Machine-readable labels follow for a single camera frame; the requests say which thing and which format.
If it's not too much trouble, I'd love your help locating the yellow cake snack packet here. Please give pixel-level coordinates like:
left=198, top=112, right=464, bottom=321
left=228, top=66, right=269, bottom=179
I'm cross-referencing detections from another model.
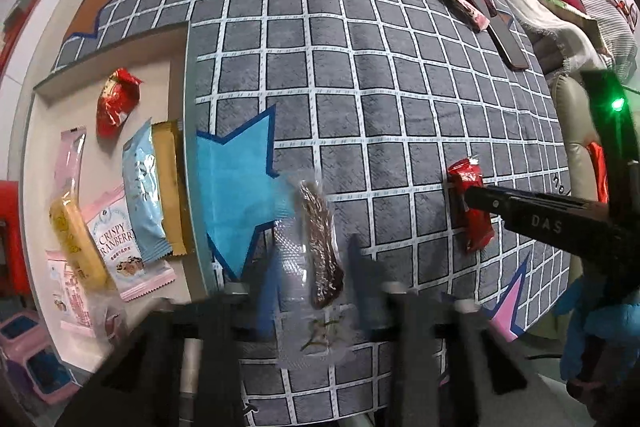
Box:
left=49, top=127, right=110, bottom=293

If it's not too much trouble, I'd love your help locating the red bar snack packet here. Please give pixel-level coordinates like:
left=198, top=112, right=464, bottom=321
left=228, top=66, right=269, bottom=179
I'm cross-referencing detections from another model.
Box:
left=446, top=157, right=496, bottom=254

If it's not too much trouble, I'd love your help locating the clear packet with brown snack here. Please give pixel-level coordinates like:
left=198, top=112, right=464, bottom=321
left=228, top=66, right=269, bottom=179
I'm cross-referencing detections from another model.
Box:
left=272, top=179, right=351, bottom=363

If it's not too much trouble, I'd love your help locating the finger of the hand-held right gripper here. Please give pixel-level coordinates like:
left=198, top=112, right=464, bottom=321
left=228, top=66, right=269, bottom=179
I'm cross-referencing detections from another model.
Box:
left=462, top=184, right=608, bottom=253

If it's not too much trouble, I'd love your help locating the person's right hand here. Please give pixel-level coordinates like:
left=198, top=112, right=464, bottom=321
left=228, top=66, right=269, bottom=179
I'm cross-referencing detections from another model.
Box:
left=555, top=277, right=640, bottom=383

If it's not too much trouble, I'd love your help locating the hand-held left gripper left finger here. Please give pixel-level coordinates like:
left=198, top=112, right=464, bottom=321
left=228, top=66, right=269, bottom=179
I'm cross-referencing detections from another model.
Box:
left=55, top=252, right=296, bottom=427

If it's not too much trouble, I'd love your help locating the pink plastic basket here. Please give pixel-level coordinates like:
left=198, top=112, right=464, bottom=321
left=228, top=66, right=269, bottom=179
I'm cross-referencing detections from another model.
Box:
left=0, top=309, right=81, bottom=405

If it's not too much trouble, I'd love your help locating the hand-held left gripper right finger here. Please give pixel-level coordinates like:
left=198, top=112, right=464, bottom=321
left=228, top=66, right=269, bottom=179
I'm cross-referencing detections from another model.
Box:
left=347, top=234, right=531, bottom=427

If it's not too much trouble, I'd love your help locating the gold brown snack packet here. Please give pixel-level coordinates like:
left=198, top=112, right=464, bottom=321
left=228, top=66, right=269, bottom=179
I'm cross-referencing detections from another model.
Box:
left=151, top=119, right=196, bottom=260

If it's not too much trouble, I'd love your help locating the pink white snack packet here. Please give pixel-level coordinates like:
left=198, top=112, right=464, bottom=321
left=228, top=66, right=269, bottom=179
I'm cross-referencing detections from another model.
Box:
left=46, top=249, right=101, bottom=339

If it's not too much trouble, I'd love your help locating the light blue snack packet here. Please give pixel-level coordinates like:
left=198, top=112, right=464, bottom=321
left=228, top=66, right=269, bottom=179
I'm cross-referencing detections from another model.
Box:
left=121, top=119, right=173, bottom=264

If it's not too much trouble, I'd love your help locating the red plastic stool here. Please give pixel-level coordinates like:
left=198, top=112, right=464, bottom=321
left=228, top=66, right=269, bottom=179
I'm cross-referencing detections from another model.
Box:
left=0, top=179, right=26, bottom=298

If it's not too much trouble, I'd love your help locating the pink cookie snack packet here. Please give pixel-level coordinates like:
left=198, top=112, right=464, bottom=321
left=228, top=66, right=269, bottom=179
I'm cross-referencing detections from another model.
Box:
left=82, top=184, right=177, bottom=303

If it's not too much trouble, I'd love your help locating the red crinkled snack packet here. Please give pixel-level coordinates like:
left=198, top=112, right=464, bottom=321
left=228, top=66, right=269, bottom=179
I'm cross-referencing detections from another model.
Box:
left=96, top=68, right=143, bottom=138

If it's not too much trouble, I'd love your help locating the grey checkered blanket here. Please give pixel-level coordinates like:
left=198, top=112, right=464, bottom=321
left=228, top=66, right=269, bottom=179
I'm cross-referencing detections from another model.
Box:
left=50, top=0, right=576, bottom=427

